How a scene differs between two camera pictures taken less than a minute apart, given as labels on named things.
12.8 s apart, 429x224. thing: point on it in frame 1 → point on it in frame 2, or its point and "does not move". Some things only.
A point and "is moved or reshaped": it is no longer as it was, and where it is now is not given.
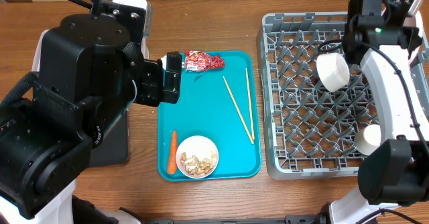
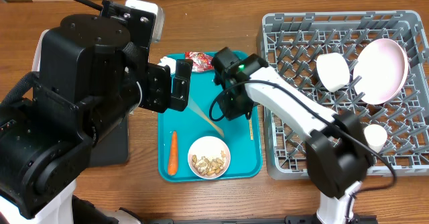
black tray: x=114 y=147 does not move
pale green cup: x=368 y=139 does not move
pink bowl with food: x=196 y=157 is moved or reshaped
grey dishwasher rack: x=310 y=133 does not move
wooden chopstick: x=239 y=110 → x=195 y=106
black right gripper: x=399 y=3 → x=228 y=108
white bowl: x=332 y=71 does not move
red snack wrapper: x=196 y=60 does not move
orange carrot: x=172 y=167 does not move
